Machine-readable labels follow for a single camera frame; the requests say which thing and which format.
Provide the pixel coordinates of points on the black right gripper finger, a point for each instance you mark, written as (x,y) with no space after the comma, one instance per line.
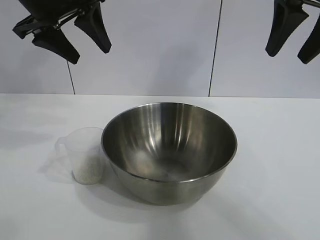
(285,25)
(312,48)

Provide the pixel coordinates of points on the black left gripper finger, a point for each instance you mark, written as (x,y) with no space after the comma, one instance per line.
(57,43)
(93,27)

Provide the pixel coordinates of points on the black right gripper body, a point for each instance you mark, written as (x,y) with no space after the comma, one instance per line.
(310,2)

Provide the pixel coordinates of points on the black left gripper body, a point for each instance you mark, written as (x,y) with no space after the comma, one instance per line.
(40,15)

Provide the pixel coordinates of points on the clear plastic measuring cup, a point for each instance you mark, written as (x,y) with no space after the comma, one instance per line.
(82,142)

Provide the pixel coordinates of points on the white rice grains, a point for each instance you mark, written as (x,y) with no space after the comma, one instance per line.
(87,171)

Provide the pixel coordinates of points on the stainless steel mixing bowl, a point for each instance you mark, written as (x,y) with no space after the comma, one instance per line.
(170,150)

